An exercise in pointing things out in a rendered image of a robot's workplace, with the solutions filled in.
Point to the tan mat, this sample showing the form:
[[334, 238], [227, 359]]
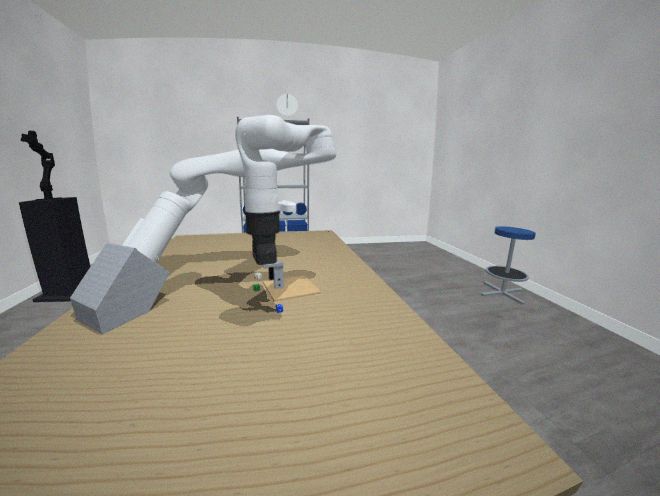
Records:
[[293, 287]]

